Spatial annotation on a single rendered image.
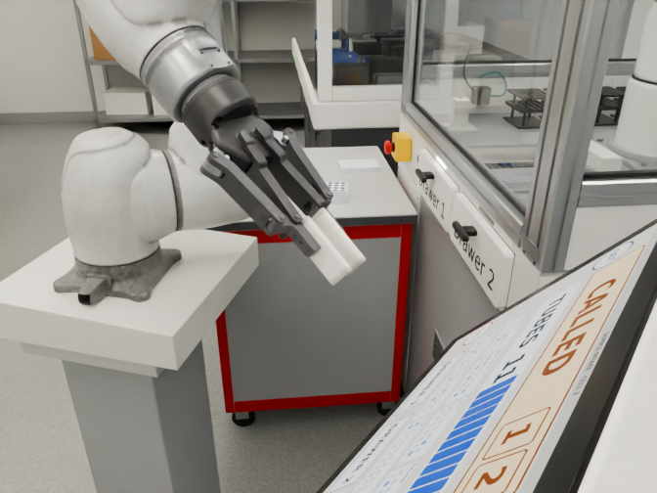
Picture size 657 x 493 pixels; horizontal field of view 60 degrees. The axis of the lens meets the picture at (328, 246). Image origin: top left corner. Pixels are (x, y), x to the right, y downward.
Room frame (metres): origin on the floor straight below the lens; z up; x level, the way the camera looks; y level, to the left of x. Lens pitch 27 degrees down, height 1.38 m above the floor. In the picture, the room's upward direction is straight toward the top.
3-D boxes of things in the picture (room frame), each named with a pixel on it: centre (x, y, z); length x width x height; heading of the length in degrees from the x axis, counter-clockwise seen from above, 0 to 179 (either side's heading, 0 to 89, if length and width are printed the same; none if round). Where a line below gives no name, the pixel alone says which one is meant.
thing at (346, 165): (1.78, -0.10, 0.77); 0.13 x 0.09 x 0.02; 96
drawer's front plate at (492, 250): (1.00, -0.29, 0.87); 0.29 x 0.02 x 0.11; 6
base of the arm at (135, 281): (0.94, 0.40, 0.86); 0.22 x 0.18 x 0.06; 171
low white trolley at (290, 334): (1.69, 0.08, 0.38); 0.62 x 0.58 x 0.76; 6
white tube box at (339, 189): (1.53, 0.01, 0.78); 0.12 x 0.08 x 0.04; 86
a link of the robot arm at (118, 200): (0.96, 0.38, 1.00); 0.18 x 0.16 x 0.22; 116
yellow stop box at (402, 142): (1.64, -0.21, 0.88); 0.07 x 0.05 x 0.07; 6
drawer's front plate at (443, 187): (1.31, -0.26, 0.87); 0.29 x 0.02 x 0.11; 6
